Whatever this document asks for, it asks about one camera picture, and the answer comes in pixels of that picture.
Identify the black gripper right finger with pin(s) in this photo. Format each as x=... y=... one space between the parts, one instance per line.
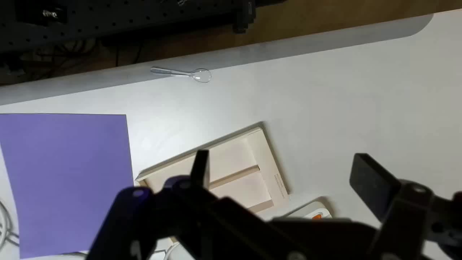
x=413 y=212

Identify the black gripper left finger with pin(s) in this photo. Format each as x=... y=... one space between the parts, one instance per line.
x=192 y=218

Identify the light wooden divided tray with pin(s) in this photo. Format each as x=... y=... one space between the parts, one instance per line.
x=240 y=161

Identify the white card with orange mark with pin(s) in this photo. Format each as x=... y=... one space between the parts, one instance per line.
x=311 y=210

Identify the purple paper sheet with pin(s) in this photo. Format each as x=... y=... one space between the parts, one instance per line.
x=62 y=179

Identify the clear plastic spoon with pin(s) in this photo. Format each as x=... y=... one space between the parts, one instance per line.
x=201 y=76

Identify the black perforated board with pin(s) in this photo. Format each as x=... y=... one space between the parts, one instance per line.
x=120 y=17

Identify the black mounting post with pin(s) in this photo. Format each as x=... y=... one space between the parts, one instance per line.
x=243 y=15

